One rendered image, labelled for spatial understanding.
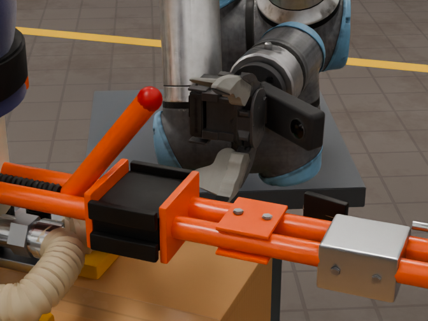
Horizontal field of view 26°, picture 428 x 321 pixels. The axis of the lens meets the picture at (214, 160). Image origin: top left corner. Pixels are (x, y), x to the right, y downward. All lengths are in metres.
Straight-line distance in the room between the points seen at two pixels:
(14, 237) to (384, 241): 0.38
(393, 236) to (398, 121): 3.04
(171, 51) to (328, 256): 0.56
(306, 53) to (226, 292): 0.38
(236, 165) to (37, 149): 2.57
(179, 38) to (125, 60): 3.21
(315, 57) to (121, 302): 0.46
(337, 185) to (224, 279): 0.66
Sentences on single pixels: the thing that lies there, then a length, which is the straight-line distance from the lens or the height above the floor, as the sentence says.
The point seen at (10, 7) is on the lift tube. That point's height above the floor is 1.25.
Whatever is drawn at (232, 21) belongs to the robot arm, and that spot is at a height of 1.00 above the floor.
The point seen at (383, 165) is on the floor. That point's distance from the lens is 3.47.
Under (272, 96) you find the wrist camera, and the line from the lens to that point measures 1.10.
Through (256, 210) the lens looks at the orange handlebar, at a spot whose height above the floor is 1.09.
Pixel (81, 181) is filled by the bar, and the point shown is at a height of 1.10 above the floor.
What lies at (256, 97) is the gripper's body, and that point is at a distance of 1.07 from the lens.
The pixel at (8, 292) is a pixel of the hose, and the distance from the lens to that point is 0.89.
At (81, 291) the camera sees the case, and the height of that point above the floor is 0.94.
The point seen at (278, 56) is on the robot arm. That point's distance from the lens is 1.17.
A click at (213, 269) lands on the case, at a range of 1.04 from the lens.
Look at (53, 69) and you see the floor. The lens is 4.42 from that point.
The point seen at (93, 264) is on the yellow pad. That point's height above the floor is 0.96.
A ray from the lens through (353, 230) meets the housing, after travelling 0.83.
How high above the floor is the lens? 1.50
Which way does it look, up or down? 26 degrees down
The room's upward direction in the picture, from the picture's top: straight up
